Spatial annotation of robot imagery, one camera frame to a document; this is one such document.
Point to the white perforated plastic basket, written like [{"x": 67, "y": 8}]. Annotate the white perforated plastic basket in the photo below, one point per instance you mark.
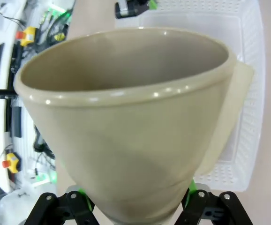
[{"x": 250, "y": 117}]

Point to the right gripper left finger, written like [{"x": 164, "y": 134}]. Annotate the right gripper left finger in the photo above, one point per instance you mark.
[{"x": 62, "y": 211}]

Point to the yellow emergency stop box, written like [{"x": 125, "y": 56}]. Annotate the yellow emergency stop box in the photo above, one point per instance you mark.
[
  {"x": 28, "y": 35},
  {"x": 13, "y": 161}
]

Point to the black rectangular box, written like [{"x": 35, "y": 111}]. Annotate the black rectangular box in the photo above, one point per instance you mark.
[{"x": 16, "y": 122}]

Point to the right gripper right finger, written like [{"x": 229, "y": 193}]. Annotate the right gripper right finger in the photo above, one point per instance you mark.
[{"x": 215, "y": 211}]

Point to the beige plastic cup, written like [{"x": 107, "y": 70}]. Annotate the beige plastic cup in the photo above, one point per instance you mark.
[{"x": 130, "y": 140}]

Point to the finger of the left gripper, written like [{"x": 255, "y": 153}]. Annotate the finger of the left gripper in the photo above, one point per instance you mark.
[{"x": 133, "y": 8}]

